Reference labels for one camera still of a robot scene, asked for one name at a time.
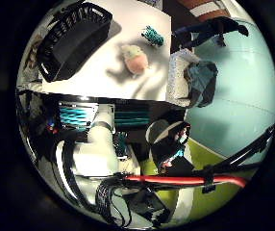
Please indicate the teal and black plush toy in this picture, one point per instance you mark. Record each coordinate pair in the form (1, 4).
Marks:
(153, 36)

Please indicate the black plastic slotted basket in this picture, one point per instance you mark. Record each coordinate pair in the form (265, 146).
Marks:
(70, 41)

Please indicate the person in dark clothes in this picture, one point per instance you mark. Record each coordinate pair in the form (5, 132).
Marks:
(204, 30)

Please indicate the black metal pole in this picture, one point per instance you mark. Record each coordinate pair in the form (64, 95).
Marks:
(246, 150)

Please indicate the pink and white plush toy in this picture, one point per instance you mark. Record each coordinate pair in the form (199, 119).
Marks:
(135, 59)

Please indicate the blue and black jacket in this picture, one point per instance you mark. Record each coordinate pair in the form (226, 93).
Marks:
(203, 82)

